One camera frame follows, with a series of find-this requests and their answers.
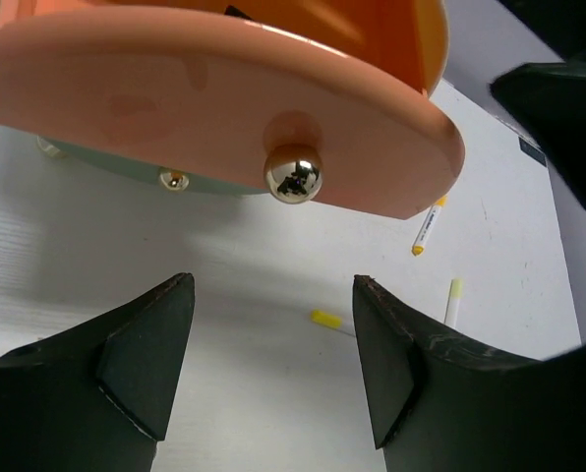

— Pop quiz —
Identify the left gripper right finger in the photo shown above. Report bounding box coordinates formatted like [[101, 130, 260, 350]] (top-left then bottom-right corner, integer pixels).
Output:
[[352, 275, 586, 471]]

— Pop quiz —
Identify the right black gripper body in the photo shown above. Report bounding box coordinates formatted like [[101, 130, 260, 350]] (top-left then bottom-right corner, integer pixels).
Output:
[[498, 0, 586, 62]]

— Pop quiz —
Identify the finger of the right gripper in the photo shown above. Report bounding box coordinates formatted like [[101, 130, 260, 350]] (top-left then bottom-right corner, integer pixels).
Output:
[[490, 62, 586, 210]]

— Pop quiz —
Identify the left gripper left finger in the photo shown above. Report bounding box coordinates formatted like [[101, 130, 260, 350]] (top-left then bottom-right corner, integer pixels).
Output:
[[0, 273, 195, 471]]

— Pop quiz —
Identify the white pen pale cap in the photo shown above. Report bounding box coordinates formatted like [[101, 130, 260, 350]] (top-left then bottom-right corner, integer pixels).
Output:
[[444, 278, 463, 327]]

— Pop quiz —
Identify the white pen yellow cap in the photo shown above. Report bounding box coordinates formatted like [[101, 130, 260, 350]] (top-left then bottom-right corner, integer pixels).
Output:
[[311, 310, 356, 337], [411, 196, 447, 257]]

